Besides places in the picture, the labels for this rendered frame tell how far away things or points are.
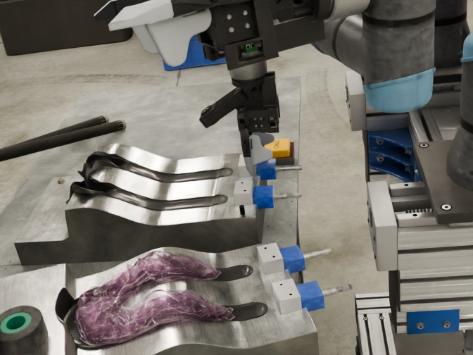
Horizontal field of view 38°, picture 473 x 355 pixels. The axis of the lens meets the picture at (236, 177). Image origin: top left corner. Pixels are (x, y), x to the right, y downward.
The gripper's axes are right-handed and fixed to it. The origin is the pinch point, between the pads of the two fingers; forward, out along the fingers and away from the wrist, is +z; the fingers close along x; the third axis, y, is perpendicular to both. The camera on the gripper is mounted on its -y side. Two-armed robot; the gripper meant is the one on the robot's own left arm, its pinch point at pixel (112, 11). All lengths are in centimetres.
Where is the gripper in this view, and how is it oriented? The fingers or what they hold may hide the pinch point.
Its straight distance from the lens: 65.1
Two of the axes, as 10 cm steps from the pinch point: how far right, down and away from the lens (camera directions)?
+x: -3.6, -3.1, 8.8
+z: -9.2, 3.0, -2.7
